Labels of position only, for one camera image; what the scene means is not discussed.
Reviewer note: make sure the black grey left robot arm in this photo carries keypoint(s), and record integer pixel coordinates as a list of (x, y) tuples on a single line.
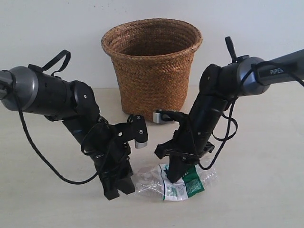
[(27, 90)]

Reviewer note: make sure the brown woven wicker basket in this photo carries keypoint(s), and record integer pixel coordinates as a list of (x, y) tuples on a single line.
[(152, 61)]

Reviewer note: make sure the right wrist camera black silver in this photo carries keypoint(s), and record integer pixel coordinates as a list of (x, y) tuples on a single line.
[(167, 116)]

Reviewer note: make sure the clear plastic bottle green label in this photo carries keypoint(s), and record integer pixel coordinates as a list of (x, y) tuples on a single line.
[(152, 182)]

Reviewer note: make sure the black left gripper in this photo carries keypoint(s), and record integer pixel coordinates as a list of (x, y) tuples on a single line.
[(110, 154)]

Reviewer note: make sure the left wrist camera black silver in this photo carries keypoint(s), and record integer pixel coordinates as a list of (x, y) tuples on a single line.
[(134, 129)]

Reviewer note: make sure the wrist camera black silver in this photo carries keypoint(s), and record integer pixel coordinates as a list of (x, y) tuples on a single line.
[(134, 129), (167, 116)]

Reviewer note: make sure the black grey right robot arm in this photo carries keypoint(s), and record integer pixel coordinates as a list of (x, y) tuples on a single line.
[(219, 88)]

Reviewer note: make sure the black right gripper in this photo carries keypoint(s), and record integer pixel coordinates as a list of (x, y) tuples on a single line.
[(189, 141)]

